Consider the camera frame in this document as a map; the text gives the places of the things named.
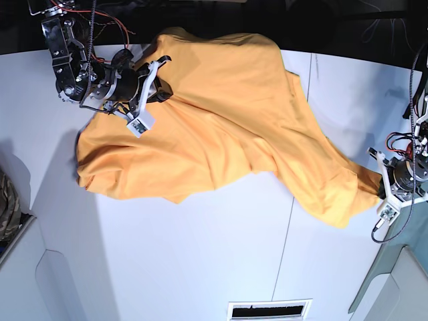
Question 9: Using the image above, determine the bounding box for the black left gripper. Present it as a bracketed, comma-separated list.
[377, 156, 427, 201]

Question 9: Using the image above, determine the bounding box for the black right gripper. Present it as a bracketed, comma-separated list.
[88, 49, 173, 112]

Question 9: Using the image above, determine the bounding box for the orange t-shirt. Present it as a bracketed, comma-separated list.
[76, 27, 381, 228]

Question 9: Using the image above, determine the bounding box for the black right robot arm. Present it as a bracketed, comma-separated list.
[28, 1, 173, 118]

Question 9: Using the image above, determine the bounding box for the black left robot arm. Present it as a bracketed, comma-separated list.
[383, 44, 427, 201]

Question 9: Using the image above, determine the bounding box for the white right cabinet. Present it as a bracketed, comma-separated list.
[350, 246, 427, 321]

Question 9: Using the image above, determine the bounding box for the white floor vent grille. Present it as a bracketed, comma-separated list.
[227, 299, 313, 321]

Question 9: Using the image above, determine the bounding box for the camouflage fabric pile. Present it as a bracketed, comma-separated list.
[0, 170, 21, 241]

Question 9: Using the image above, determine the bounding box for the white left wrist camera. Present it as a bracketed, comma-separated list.
[368, 148, 427, 224]

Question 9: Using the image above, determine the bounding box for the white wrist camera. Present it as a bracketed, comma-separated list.
[368, 148, 427, 224]
[127, 56, 171, 138]

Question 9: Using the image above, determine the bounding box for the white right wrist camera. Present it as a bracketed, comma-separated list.
[127, 56, 171, 138]

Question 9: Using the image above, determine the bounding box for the braided camera cable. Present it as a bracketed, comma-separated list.
[370, 43, 428, 243]

